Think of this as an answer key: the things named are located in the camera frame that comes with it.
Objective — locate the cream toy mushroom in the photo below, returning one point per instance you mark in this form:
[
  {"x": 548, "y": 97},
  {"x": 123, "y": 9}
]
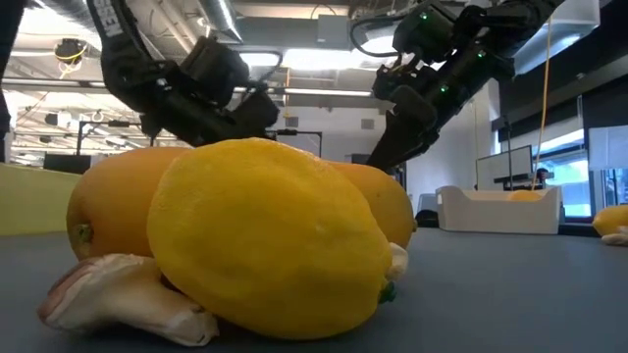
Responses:
[
  {"x": 617, "y": 239},
  {"x": 398, "y": 260}
]

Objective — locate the black aluminium rig frame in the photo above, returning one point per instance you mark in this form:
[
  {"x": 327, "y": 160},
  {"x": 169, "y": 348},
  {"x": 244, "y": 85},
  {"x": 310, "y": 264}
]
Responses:
[{"x": 576, "y": 229}]

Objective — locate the white board panel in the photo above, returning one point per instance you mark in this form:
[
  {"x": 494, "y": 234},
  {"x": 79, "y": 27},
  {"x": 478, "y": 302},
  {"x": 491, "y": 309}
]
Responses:
[{"x": 505, "y": 166}]

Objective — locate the cream mushroom reddish cap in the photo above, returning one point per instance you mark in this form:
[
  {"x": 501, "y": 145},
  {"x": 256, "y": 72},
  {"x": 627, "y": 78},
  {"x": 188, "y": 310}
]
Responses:
[{"x": 122, "y": 294}]

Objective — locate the black gantry frame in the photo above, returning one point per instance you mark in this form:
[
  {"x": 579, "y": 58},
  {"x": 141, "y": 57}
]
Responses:
[
  {"x": 116, "y": 123},
  {"x": 299, "y": 132}
]

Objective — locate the black ceiling device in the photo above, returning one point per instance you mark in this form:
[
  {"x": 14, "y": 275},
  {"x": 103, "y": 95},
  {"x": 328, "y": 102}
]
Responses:
[{"x": 68, "y": 49}]

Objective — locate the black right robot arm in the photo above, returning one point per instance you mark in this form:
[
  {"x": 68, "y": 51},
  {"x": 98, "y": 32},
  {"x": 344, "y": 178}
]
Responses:
[{"x": 515, "y": 19}]

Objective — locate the white plastic basket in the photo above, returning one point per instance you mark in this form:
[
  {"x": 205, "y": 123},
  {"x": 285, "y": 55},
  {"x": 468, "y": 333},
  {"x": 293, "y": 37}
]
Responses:
[{"x": 490, "y": 216}]

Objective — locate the yellow lemon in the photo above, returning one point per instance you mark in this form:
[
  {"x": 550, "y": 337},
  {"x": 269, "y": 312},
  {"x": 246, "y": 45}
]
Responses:
[
  {"x": 270, "y": 235},
  {"x": 613, "y": 219}
]

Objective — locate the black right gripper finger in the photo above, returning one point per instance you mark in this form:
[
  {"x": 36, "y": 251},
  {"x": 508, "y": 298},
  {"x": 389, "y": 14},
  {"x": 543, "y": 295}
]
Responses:
[{"x": 407, "y": 132}]

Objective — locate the grey ceiling box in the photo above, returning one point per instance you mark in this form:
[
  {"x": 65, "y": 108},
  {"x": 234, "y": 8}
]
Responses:
[{"x": 333, "y": 32}]

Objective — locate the grey chair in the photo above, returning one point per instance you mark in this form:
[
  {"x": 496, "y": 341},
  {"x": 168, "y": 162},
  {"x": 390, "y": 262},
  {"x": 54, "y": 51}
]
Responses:
[{"x": 427, "y": 203}]

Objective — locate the long ceiling light rail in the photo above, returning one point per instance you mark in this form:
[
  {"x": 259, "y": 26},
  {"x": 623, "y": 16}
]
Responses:
[{"x": 324, "y": 92}]

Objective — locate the person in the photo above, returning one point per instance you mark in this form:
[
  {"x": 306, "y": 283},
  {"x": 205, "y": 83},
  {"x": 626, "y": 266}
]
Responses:
[{"x": 542, "y": 175}]

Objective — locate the black monitor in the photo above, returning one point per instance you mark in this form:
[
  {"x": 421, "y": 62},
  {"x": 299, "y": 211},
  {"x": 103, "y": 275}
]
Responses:
[{"x": 66, "y": 163}]

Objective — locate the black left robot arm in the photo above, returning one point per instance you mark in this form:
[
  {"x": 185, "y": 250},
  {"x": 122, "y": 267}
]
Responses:
[{"x": 118, "y": 49}]

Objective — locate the silver ceiling duct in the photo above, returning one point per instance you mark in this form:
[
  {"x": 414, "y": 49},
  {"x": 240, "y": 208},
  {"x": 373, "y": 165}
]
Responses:
[{"x": 221, "y": 19}]

